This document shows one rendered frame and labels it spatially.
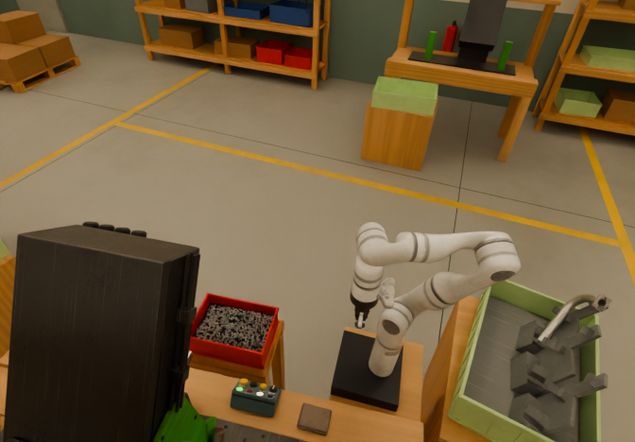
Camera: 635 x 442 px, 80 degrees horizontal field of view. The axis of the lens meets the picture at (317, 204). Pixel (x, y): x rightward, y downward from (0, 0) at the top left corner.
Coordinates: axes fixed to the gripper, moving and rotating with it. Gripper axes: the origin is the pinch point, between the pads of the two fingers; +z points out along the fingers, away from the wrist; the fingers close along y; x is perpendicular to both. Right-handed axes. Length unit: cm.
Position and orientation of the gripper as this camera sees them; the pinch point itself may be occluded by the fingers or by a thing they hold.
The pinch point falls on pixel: (359, 322)
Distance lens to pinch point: 113.8
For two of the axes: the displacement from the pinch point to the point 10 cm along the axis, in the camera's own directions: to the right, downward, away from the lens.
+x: 9.8, 1.5, -1.5
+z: -0.3, 7.8, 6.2
